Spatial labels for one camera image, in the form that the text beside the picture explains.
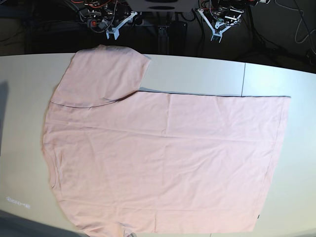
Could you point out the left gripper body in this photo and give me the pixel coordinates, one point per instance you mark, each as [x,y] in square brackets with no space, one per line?
[226,16]

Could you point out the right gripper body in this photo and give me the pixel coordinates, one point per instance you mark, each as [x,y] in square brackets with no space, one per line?
[101,19]

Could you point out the pink T-shirt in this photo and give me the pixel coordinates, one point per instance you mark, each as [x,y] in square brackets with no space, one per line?
[125,161]

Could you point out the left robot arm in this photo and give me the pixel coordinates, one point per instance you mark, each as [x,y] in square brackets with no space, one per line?
[239,4]

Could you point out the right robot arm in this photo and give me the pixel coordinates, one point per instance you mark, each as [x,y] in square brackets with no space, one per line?
[81,6]

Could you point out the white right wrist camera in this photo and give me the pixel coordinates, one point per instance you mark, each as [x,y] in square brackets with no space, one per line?
[112,32]

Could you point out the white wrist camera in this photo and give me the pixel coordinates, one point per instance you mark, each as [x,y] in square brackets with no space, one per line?
[112,32]
[216,36]

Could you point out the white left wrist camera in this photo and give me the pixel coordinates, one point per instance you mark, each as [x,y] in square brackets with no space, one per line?
[216,36]

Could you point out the black table leg post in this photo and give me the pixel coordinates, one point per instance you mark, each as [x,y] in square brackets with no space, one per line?
[163,40]

